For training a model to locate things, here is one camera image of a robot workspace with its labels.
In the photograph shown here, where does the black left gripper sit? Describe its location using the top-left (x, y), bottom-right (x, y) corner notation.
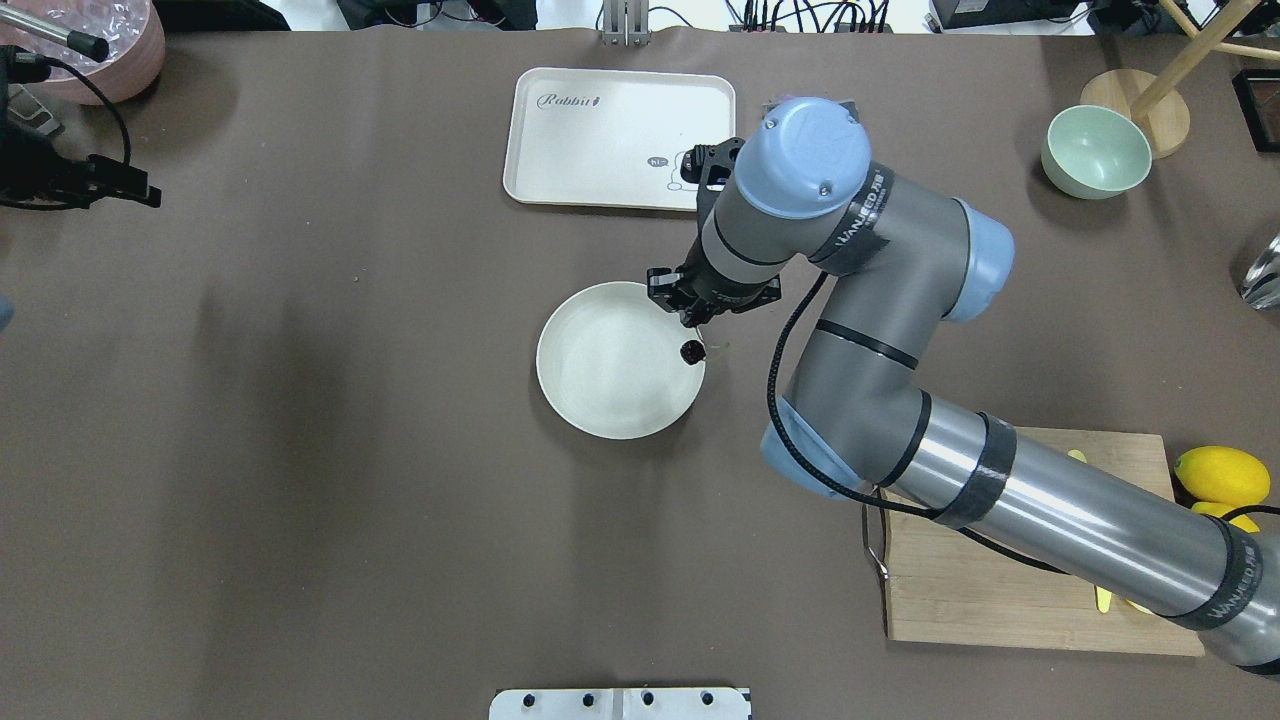
top-left (1, 126), bottom-right (163, 210)

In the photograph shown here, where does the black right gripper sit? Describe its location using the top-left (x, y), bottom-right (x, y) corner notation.
top-left (646, 238), bottom-right (782, 328)

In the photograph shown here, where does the beige round plate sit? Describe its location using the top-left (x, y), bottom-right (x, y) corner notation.
top-left (535, 281), bottom-right (705, 439)

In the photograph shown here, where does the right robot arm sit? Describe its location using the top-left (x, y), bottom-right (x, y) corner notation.
top-left (646, 97), bottom-right (1279, 680)

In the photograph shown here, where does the cream rabbit tray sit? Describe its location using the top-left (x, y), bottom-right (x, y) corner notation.
top-left (502, 67), bottom-right (736, 211)

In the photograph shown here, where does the dark wooden tray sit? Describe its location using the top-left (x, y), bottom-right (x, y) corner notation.
top-left (1231, 69), bottom-right (1279, 152)

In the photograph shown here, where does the white cup rack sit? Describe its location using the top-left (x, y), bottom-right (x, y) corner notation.
top-left (6, 85), bottom-right (64, 138)

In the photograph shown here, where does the steel scoop in pink bowl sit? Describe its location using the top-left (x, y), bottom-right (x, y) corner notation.
top-left (1, 3), bottom-right (110, 61)

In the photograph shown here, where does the pink bowl with ice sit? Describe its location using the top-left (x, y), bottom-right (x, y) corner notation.
top-left (1, 1), bottom-right (165, 102)

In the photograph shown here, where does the grey folded cloth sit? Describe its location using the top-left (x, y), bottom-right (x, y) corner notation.
top-left (762, 95), bottom-right (863, 124)

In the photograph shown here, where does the bamboo cutting board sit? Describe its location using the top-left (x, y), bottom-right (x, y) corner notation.
top-left (863, 428), bottom-right (1206, 659)

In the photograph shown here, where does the mint green bowl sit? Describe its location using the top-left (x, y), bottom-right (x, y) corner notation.
top-left (1039, 105), bottom-right (1153, 200)

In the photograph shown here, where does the yellow plastic knife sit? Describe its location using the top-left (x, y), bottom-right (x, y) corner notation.
top-left (1068, 448), bottom-right (1114, 614)

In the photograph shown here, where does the wooden mug tree stand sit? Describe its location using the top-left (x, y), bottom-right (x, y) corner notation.
top-left (1079, 1), bottom-right (1279, 159)

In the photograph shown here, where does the whole yellow lemon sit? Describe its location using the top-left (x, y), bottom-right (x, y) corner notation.
top-left (1190, 501), bottom-right (1261, 534)
top-left (1172, 446), bottom-right (1272, 507)

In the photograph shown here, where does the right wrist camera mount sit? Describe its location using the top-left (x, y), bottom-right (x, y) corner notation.
top-left (678, 137), bottom-right (745, 217)

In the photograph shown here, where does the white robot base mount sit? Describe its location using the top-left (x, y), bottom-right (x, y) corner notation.
top-left (488, 685), bottom-right (754, 719)

